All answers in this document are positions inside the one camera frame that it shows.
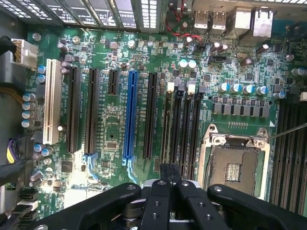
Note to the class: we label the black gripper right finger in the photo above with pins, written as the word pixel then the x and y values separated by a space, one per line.
pixel 251 210

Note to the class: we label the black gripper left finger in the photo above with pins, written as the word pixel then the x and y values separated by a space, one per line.
pixel 105 206

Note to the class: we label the black RAM slot white latch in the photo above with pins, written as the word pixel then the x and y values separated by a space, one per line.
pixel 186 124
pixel 304 167
pixel 170 87

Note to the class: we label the long black expansion slot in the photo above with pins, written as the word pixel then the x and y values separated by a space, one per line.
pixel 150 115
pixel 92 110
pixel 73 107

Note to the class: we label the blue expansion slot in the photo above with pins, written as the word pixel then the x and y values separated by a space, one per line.
pixel 130 112

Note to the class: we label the white PCI expansion slot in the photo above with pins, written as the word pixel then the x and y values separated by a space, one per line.
pixel 51 100

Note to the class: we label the short black expansion slot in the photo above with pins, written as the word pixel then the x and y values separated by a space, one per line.
pixel 113 82

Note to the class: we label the vented metal slot cover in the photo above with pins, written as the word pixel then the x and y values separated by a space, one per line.
pixel 149 14

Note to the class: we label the CPU socket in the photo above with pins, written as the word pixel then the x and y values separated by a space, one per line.
pixel 231 165

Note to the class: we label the black SATA port block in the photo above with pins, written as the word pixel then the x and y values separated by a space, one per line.
pixel 28 203

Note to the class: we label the green motherboard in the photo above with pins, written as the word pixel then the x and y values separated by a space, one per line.
pixel 112 119

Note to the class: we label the thin metal locking lever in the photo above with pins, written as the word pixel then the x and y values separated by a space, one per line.
pixel 290 130

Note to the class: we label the row of grey chokes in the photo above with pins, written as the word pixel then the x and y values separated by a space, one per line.
pixel 241 110

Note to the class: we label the white power connector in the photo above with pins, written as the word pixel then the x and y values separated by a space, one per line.
pixel 25 54

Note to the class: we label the silver ethernet port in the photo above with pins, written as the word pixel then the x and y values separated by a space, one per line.
pixel 263 22

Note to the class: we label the square silver port block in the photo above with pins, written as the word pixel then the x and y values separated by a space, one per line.
pixel 239 22

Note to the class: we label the silver USB port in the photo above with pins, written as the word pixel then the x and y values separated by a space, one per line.
pixel 201 21
pixel 218 22

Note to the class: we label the dark metal PC case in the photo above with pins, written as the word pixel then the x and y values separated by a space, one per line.
pixel 14 14

